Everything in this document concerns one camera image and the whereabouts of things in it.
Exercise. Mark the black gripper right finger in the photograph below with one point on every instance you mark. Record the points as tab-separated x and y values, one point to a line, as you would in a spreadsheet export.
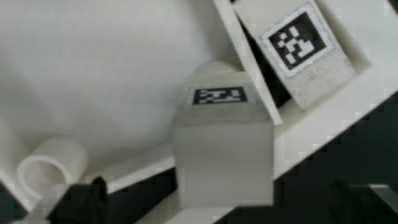
362	203

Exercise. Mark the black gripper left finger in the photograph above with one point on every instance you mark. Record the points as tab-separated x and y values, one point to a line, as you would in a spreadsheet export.
72	205

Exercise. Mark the white table leg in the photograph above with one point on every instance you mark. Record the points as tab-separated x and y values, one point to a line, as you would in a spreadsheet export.
305	44
222	140

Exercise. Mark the white square tabletop panel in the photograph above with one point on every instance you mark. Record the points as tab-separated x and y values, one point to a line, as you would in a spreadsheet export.
96	58

